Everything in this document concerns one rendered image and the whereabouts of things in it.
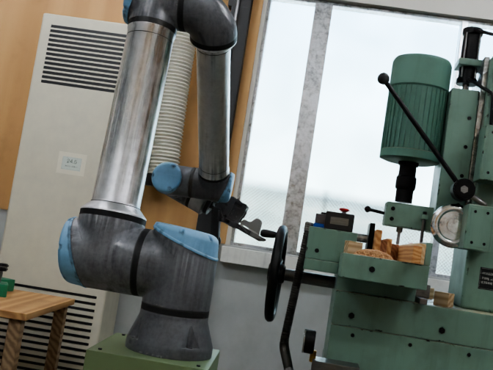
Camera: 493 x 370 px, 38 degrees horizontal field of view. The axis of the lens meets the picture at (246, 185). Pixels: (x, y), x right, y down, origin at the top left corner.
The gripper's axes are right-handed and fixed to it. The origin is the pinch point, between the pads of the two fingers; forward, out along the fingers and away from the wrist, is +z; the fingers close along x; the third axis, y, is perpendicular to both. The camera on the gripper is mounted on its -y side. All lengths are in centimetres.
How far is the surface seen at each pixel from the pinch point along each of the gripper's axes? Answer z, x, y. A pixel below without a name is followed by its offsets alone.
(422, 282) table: 43, -40, 11
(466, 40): 25, -6, 82
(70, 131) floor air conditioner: -110, 95, 0
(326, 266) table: 21.1, -19.2, 2.7
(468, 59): 28, -8, 76
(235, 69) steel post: -63, 119, 66
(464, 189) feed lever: 43, -20, 39
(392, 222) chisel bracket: 31.4, -6.3, 23.4
